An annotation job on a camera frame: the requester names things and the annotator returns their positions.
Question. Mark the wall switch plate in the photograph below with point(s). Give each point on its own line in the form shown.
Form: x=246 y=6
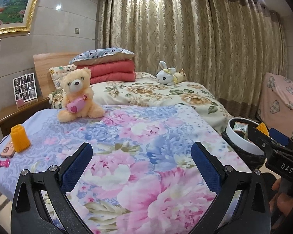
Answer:
x=76 y=30

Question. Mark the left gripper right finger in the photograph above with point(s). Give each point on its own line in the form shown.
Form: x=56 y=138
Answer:
x=241 y=204

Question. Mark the white rabbit plush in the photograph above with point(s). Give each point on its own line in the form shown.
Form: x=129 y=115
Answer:
x=167 y=75

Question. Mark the beige patterned curtain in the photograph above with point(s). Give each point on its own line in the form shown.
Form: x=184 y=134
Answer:
x=225 y=45

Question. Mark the blue patterned pillow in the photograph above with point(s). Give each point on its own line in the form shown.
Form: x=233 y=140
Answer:
x=100 y=56

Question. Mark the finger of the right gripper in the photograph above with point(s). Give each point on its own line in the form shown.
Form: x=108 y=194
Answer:
x=279 y=137
x=257 y=137

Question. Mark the green milk carton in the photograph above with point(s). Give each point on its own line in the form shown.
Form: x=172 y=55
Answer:
x=240 y=127

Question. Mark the cartoon print pillow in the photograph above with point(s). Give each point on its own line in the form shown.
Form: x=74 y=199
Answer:
x=57 y=74

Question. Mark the black white photo frame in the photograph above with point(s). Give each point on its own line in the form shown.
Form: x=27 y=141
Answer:
x=24 y=87

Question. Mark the tan animal plush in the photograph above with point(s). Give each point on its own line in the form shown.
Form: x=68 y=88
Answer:
x=179 y=76

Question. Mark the pink heart covered furniture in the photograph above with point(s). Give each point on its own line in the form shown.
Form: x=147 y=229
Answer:
x=276 y=103

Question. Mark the gold framed landscape painting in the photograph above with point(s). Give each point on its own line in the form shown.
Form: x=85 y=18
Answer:
x=16 y=16

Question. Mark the folded red blanket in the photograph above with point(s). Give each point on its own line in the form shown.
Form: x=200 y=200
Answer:
x=113 y=71

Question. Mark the cream rose floral duvet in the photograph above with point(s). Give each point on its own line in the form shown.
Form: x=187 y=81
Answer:
x=145 y=91

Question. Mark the beige teddy bear plush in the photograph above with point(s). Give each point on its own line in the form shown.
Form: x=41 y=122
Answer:
x=78 y=99

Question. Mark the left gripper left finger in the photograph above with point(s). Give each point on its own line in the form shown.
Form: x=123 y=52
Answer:
x=29 y=213

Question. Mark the white rimmed black trash bin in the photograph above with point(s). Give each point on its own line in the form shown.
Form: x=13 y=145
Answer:
x=253 y=156

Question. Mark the pink phone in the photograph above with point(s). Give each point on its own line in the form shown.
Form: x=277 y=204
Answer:
x=8 y=151

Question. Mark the wooden nightstand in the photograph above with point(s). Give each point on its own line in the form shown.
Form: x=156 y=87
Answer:
x=13 y=115

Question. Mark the person's right hand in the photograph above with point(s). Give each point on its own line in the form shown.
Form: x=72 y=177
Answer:
x=283 y=202

